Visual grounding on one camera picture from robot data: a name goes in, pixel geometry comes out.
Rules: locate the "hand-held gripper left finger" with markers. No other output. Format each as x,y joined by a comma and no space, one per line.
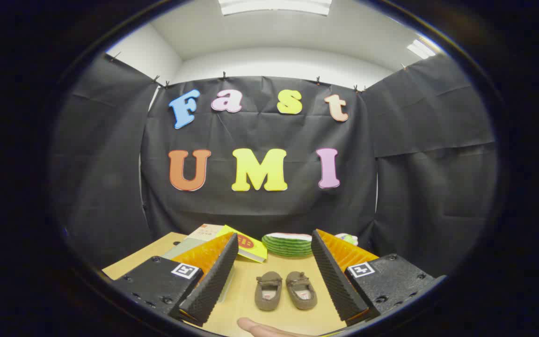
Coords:
213,276

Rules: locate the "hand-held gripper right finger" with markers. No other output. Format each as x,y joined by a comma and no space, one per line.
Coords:
337,281

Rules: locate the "brown fuzzy slipper shoe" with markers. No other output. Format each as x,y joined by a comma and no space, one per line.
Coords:
268,292
301,292

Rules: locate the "grey-green fabric storage box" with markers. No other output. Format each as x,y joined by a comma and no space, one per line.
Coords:
183,248

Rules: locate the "pink and green plush toy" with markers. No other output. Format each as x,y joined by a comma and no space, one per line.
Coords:
348,239

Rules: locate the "beige book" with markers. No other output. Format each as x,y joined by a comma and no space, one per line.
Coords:
206,231

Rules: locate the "yellow book with red circle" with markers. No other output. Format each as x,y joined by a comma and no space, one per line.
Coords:
252,247

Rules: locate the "watermelon slice plush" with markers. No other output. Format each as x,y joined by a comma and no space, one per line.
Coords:
288,245

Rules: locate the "small ceiling light panel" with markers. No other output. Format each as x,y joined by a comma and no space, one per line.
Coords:
420,49

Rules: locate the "large ceiling light panel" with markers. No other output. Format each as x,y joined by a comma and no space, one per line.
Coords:
274,6

